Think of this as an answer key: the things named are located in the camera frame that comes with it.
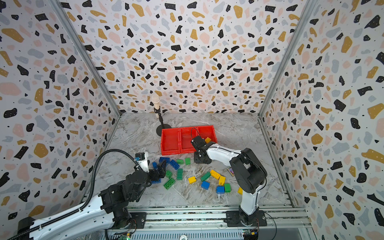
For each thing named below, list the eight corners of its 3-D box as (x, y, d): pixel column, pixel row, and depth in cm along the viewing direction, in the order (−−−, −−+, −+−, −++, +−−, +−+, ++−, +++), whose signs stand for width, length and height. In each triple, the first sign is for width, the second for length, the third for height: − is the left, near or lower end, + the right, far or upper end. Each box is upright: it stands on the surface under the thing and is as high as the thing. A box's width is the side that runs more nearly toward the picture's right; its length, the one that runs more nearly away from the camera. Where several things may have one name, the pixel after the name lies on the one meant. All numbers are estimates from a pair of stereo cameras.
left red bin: (162, 156, 99) (160, 150, 93) (163, 135, 110) (161, 129, 104) (180, 155, 100) (179, 149, 94) (180, 134, 111) (179, 127, 105)
